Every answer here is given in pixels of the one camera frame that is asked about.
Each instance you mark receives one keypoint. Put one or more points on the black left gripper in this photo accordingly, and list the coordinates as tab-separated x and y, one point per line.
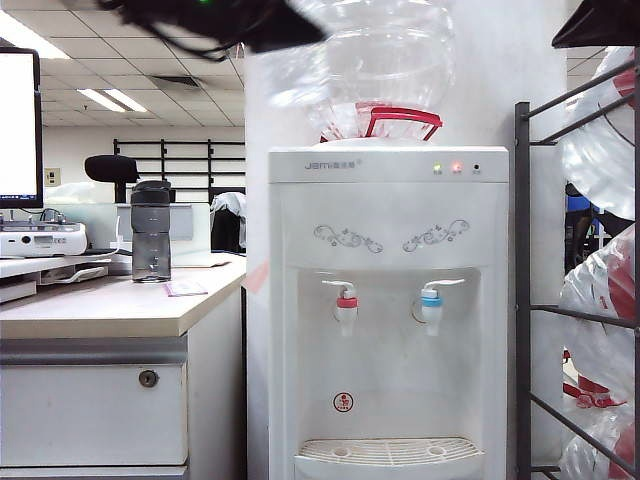
250	17

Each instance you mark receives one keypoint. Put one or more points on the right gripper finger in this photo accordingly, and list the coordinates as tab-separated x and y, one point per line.
600	25

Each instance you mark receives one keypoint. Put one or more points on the blue cold water tap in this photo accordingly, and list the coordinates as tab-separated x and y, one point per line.
431	305

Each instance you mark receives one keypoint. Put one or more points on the white water dispenser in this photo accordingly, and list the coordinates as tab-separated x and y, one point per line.
400	200

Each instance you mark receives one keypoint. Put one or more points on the dark grey water bottle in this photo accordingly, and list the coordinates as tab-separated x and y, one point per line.
151	240

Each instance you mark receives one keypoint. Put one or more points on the red hot water tap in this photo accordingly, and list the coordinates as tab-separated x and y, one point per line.
346	305

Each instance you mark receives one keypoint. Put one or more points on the white raised desk board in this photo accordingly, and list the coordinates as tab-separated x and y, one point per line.
50	265

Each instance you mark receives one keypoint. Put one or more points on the white desk drawer cabinet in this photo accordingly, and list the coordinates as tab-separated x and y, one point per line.
90	415

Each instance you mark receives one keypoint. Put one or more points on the square ceiling air vent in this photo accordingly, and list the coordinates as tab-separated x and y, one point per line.
175	81

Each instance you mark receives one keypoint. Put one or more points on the grey jacket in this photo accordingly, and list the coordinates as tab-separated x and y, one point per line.
230	205

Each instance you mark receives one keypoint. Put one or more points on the fluorescent ceiling light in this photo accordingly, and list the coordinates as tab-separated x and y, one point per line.
112	100
25	37

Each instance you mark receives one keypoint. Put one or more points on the blue partition panel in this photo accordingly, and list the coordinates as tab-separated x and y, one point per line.
580	215

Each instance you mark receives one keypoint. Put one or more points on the grey partition panel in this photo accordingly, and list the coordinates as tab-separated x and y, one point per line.
182	220

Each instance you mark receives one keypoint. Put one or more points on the black chair headrest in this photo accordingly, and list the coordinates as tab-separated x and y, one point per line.
110	169

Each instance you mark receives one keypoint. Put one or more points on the white power adapter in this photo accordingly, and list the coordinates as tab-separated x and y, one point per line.
120	246

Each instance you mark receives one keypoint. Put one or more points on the pink paper packet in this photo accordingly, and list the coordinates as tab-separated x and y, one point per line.
186	289

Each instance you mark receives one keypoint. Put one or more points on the black computer monitor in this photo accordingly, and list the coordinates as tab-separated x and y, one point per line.
20	130

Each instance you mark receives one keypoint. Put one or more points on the white RC transmitter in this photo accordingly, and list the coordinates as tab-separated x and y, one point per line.
45	242

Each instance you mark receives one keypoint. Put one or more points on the grey metal rack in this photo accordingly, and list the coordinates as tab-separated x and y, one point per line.
522	350

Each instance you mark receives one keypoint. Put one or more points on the round red sticker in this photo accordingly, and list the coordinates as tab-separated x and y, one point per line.
345	402

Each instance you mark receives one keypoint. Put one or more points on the white drip tray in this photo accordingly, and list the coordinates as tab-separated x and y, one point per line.
390	447

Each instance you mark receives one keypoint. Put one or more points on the black wall shelving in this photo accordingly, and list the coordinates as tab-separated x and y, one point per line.
162	150

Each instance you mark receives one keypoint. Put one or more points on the wall switch plate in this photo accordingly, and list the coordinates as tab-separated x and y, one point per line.
52	176

